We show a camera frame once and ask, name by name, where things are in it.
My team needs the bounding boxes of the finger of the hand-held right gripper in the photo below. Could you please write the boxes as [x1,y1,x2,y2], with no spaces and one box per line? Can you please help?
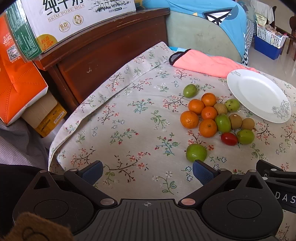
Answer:
[255,159,296,184]

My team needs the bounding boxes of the floral bed sheet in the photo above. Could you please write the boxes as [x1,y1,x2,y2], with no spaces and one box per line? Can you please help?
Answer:
[47,42,296,241]

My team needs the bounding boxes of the grey cloth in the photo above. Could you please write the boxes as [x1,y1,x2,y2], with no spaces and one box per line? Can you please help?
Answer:
[0,118,50,169]

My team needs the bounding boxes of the brown longan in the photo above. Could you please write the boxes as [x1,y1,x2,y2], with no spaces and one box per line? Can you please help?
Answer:
[213,103,228,115]
[229,113,243,129]
[241,117,255,131]

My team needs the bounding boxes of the plain cardboard box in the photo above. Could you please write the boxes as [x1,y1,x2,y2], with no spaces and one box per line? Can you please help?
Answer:
[22,90,58,129]

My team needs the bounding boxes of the yellow cardboard box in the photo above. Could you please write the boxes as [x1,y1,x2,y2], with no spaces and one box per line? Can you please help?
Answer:
[35,103,67,138]

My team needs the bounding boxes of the brown fuzzy cloth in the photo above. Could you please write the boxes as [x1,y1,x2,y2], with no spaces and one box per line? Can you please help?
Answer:
[13,212,74,241]

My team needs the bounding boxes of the spotted green jujube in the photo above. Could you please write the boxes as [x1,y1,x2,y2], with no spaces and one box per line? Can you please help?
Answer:
[225,99,240,113]

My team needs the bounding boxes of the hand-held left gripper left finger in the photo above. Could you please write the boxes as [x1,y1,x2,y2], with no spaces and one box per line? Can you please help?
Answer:
[30,161,118,208]

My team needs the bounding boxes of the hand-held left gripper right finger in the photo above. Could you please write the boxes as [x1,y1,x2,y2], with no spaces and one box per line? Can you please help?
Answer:
[178,159,266,208]

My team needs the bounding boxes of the black white houndstooth cloth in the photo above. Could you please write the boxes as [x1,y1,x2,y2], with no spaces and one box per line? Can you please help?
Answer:
[240,19,255,66]

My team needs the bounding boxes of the pink towel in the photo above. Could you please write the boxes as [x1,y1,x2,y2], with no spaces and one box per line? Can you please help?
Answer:
[169,49,259,78]

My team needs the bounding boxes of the white plastic basket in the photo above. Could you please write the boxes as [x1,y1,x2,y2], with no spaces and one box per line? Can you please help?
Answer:
[255,22,289,49]

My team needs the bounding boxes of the blue plastic bin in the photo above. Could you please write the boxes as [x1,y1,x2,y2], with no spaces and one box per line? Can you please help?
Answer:
[254,35,284,61]

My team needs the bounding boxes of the white plate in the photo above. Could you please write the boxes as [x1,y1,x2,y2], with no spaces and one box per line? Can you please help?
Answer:
[226,69,292,124]

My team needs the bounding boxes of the pale green cushion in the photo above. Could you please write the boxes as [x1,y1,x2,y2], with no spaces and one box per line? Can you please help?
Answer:
[165,10,242,63]

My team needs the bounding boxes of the red cherry tomato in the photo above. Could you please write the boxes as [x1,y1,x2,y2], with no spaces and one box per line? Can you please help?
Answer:
[221,132,238,146]

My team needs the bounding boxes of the orange white carton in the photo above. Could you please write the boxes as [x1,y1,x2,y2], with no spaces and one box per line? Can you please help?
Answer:
[0,14,49,127]

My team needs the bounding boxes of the wooden headboard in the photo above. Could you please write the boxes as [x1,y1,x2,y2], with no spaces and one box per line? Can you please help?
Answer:
[33,7,171,121]

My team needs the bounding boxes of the white green milk carton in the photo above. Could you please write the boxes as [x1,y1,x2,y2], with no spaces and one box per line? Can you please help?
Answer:
[5,0,137,61]

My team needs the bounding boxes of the wooden chair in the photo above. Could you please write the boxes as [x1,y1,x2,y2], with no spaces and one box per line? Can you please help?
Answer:
[270,6,296,62]

